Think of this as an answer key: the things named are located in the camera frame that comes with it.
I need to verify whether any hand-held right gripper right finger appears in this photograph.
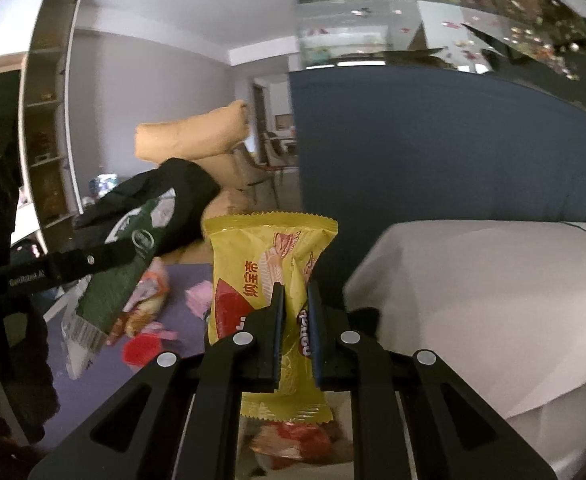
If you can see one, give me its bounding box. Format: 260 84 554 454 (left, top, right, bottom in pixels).
306 280 558 480

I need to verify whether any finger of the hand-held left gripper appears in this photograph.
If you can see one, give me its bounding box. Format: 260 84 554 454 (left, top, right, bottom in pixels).
0 239 159 306

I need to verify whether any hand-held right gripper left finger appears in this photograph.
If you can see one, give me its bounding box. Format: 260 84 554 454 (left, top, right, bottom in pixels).
28 282 287 480

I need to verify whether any green snack packet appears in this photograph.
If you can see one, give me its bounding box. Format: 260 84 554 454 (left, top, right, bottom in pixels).
68 187 179 348

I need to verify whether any white crumpled wrapper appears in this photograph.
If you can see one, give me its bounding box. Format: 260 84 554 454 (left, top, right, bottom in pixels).
62 305 98 380

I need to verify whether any colourful gift bag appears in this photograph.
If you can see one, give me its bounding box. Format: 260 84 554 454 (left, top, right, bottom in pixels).
89 174 120 198

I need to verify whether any orange snack packet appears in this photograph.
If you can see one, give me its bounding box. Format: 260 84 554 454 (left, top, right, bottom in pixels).
123 257 170 338

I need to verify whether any red snack packet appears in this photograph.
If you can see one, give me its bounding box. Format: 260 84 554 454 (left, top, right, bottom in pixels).
250 421 335 461

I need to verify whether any red pink hexagonal bowl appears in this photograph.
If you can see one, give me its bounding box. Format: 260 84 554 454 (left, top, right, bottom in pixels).
122 332 166 372

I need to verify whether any black jacket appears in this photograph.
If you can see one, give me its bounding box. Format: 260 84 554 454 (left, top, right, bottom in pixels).
73 157 221 261

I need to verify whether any wooden bookshelf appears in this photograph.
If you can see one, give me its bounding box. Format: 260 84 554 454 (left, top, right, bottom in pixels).
18 0 84 256

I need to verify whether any grey dining chair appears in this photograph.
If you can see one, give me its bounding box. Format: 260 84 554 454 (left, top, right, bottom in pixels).
263 131 296 198

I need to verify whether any long tan cushion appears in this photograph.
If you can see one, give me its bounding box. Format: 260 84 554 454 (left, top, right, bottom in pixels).
135 100 251 163

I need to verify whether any glass fish tank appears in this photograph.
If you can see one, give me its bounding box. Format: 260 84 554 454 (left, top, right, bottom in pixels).
289 0 586 126

